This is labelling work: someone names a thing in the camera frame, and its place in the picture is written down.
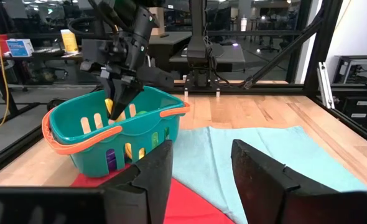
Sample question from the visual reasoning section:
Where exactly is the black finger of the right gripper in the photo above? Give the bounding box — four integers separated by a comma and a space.
99, 77, 114, 100
110, 81, 144, 121

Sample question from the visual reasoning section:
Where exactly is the red cloth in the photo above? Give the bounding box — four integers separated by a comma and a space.
71, 164, 234, 224

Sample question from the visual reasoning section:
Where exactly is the black computer case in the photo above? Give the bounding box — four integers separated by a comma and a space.
332, 55, 367, 85

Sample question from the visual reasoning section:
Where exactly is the blue and white box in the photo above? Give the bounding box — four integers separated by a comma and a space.
6, 38, 35, 58

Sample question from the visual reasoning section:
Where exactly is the teal basket with orange handles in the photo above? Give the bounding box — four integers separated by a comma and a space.
42, 85, 191, 178

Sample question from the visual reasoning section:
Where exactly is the black table frame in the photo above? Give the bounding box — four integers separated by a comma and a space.
0, 0, 367, 181

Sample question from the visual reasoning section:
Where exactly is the silver aluminium extrusion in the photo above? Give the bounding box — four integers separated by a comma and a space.
317, 61, 335, 110

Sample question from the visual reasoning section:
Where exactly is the brown cardboard box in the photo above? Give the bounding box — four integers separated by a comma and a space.
149, 6, 165, 35

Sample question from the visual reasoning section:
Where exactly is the grey office desk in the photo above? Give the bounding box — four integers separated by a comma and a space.
149, 30, 246, 73

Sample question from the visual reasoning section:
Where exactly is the yellow toy banana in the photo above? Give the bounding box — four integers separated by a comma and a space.
105, 98, 146, 160

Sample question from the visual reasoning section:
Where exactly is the yellow container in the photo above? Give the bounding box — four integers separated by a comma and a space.
60, 29, 79, 54

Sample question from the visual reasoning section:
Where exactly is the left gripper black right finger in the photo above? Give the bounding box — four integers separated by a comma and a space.
231, 139, 343, 224

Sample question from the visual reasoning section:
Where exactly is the light blue cloth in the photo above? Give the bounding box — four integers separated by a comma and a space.
170, 126, 367, 224

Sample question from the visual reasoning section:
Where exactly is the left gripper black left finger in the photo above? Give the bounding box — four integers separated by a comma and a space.
104, 139, 174, 224

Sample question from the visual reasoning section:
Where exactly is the purple toy eggplant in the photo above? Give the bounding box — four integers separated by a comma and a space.
105, 148, 118, 172

